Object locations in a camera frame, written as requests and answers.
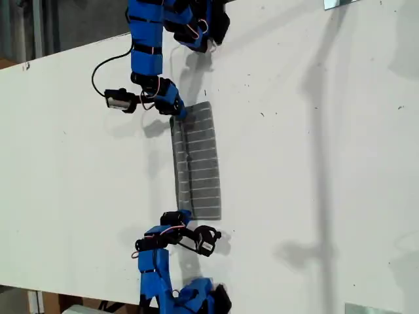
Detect black camera cable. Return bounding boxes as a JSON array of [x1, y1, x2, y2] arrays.
[[91, 48, 132, 97]]

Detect black camera stalk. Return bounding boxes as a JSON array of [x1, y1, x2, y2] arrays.
[[130, 92, 155, 113], [177, 228, 201, 250]]

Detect grey striped square towel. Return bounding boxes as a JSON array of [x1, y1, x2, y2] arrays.
[[169, 101, 223, 222]]

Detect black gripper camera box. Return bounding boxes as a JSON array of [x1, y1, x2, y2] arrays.
[[194, 224, 223, 257], [103, 87, 137, 114]]

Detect white table leg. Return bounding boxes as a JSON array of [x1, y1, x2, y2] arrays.
[[27, 289, 45, 314]]

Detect white container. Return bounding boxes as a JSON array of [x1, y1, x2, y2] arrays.
[[61, 304, 103, 314]]

